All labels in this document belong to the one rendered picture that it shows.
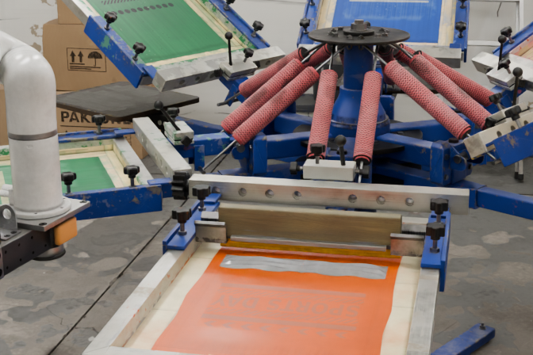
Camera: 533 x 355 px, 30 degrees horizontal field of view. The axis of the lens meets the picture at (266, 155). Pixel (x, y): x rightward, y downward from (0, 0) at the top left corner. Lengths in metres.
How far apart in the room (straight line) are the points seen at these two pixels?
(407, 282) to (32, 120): 0.83
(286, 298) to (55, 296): 2.51
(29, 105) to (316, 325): 0.68
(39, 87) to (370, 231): 0.77
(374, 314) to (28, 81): 0.79
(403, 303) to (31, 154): 0.78
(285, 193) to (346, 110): 0.57
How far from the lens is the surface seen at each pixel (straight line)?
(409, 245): 2.16
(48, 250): 2.03
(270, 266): 2.15
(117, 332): 1.83
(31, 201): 1.99
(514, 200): 2.74
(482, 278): 4.57
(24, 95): 1.92
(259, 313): 1.96
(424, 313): 1.89
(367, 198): 2.40
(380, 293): 2.05
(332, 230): 2.19
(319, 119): 2.68
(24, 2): 6.91
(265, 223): 2.21
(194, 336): 1.88
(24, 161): 1.97
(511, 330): 4.12
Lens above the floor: 1.80
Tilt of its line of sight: 17 degrees down
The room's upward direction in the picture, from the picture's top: 1 degrees counter-clockwise
